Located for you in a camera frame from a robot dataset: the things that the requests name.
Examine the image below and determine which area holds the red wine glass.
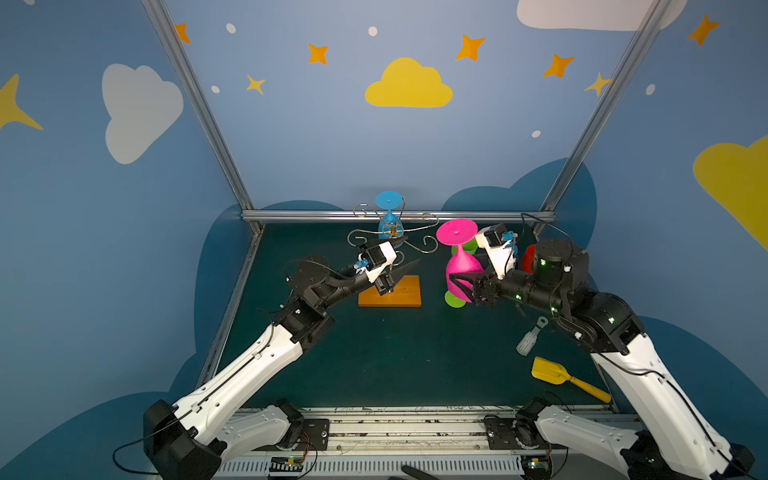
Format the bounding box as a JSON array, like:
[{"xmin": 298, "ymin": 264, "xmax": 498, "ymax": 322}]
[{"xmin": 520, "ymin": 244, "xmax": 536, "ymax": 274}]

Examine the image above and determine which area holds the magenta wine glass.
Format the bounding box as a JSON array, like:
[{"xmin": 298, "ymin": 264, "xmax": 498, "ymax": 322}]
[{"xmin": 437, "ymin": 219, "xmax": 483, "ymax": 291}]

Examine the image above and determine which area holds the blue wine glass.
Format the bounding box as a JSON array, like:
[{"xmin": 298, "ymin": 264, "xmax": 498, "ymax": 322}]
[{"xmin": 376, "ymin": 191, "xmax": 404, "ymax": 239}]

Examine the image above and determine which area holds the light green wine glass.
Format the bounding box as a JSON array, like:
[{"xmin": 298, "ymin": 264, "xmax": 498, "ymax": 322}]
[{"xmin": 462, "ymin": 239, "xmax": 478, "ymax": 255}]

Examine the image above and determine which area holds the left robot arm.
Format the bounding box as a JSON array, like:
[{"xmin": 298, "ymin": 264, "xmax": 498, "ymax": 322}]
[{"xmin": 142, "ymin": 257, "xmax": 418, "ymax": 479}]

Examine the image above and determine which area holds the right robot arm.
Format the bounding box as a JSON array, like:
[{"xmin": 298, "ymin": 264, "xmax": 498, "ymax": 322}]
[{"xmin": 449, "ymin": 239, "xmax": 755, "ymax": 479}]

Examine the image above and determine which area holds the wooden rack base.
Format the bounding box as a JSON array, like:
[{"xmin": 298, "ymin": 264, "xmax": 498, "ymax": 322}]
[{"xmin": 358, "ymin": 275, "xmax": 422, "ymax": 308}]

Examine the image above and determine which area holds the yellow plastic piece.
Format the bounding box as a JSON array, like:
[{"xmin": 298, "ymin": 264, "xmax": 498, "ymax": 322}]
[{"xmin": 531, "ymin": 357, "xmax": 612, "ymax": 403}]

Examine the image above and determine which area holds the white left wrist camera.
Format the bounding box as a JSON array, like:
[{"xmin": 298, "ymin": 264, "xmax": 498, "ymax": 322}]
[{"xmin": 354, "ymin": 239, "xmax": 397, "ymax": 284}]

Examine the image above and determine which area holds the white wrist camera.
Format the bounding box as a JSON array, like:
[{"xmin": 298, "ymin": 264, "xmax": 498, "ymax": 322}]
[
  {"xmin": 354, "ymin": 239, "xmax": 397, "ymax": 284},
  {"xmin": 475, "ymin": 224, "xmax": 518, "ymax": 280}
]

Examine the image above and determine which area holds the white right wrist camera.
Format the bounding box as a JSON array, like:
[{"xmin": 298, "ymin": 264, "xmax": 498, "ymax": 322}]
[{"xmin": 475, "ymin": 224, "xmax": 518, "ymax": 280}]

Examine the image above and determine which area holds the gold wire glass rack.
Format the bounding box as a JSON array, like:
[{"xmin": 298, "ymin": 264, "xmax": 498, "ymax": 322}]
[{"xmin": 346, "ymin": 202, "xmax": 440, "ymax": 254}]

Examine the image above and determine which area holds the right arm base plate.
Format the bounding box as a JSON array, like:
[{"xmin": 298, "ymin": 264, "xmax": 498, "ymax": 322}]
[{"xmin": 482, "ymin": 415, "xmax": 552, "ymax": 450}]

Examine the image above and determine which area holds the aluminium frame rail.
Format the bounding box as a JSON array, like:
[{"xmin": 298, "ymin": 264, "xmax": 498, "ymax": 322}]
[{"xmin": 241, "ymin": 209, "xmax": 556, "ymax": 223}]

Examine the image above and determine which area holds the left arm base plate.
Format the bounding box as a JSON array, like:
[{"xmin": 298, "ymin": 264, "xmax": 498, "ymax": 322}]
[{"xmin": 258, "ymin": 419, "xmax": 330, "ymax": 451}]

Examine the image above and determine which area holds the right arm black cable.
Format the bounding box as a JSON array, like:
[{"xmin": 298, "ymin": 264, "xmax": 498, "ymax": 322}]
[{"xmin": 599, "ymin": 359, "xmax": 757, "ymax": 480}]

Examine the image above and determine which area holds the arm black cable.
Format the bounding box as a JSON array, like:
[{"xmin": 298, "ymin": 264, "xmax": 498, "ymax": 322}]
[
  {"xmin": 599, "ymin": 359, "xmax": 757, "ymax": 480},
  {"xmin": 111, "ymin": 419, "xmax": 181, "ymax": 476}
]

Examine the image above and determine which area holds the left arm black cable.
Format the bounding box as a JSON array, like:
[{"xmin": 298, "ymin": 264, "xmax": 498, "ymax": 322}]
[{"xmin": 111, "ymin": 419, "xmax": 181, "ymax": 476}]

